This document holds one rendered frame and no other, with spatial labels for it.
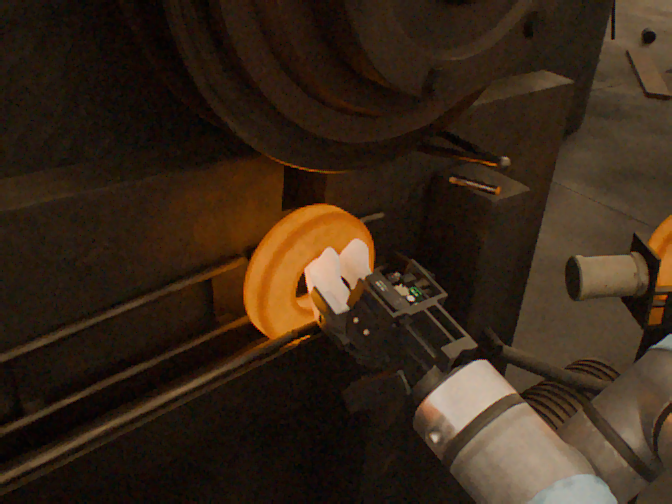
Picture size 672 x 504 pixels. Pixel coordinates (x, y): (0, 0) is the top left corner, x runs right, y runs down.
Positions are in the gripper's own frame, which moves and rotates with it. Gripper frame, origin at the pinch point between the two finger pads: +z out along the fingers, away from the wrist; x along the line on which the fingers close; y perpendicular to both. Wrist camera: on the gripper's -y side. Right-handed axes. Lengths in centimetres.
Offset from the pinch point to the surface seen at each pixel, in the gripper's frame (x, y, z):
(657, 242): -45.6, 0.6, -14.5
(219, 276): 8.6, -2.8, 4.0
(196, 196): 10.8, 5.7, 7.6
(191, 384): 16.9, -4.9, -5.4
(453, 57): -2.1, 27.2, -4.9
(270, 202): 1.8, 3.0, 6.8
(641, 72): -364, -114, 137
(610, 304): -145, -83, 15
